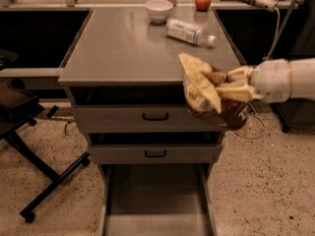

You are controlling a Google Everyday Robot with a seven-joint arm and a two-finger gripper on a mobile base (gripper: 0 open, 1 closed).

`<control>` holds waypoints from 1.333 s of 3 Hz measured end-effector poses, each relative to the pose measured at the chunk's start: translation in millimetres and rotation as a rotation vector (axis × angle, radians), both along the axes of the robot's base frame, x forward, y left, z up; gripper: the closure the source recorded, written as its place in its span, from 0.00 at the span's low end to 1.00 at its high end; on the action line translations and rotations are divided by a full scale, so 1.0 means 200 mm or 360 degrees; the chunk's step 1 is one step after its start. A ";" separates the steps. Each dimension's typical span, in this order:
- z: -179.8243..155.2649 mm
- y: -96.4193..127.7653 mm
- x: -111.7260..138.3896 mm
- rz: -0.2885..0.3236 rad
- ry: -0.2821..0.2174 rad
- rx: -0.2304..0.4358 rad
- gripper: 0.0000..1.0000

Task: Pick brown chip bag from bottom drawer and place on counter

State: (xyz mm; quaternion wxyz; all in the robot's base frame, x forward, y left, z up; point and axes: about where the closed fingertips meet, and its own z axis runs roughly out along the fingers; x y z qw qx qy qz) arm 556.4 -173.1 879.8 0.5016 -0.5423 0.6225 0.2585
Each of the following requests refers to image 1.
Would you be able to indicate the clear plastic water bottle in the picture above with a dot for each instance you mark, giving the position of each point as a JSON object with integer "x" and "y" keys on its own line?
{"x": 191, "y": 33}

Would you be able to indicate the grey middle drawer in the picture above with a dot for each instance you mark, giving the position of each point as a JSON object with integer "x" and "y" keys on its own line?
{"x": 154, "y": 154}

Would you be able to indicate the brown sea salt chip bag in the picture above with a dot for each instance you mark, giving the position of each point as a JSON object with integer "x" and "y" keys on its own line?
{"x": 200, "y": 91}

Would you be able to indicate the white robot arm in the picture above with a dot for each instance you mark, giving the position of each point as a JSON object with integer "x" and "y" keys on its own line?
{"x": 301, "y": 79}

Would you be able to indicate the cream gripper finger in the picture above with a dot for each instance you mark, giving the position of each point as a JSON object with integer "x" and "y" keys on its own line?
{"x": 240, "y": 75}
{"x": 241, "y": 94}

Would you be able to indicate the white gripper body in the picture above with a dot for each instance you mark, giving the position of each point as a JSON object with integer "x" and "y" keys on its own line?
{"x": 271, "y": 80}

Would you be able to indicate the dark cabinet at right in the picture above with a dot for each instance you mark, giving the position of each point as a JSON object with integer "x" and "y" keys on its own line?
{"x": 300, "y": 112}

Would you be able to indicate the grey top drawer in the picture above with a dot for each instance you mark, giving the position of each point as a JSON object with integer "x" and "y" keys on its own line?
{"x": 141, "y": 119}

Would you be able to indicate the grey drawer cabinet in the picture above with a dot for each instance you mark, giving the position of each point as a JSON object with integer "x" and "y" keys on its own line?
{"x": 124, "y": 82}

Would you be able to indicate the red apple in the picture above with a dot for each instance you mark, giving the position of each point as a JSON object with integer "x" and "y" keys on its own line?
{"x": 203, "y": 5}

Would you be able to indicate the white ceramic bowl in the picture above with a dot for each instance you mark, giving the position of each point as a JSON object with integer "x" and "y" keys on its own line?
{"x": 158, "y": 10}

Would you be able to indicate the grey bottom drawer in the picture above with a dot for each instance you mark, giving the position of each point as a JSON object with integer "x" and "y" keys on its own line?
{"x": 156, "y": 200}

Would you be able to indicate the grey drawer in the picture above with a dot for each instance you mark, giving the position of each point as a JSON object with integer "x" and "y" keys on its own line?
{"x": 156, "y": 200}
{"x": 141, "y": 119}
{"x": 154, "y": 154}

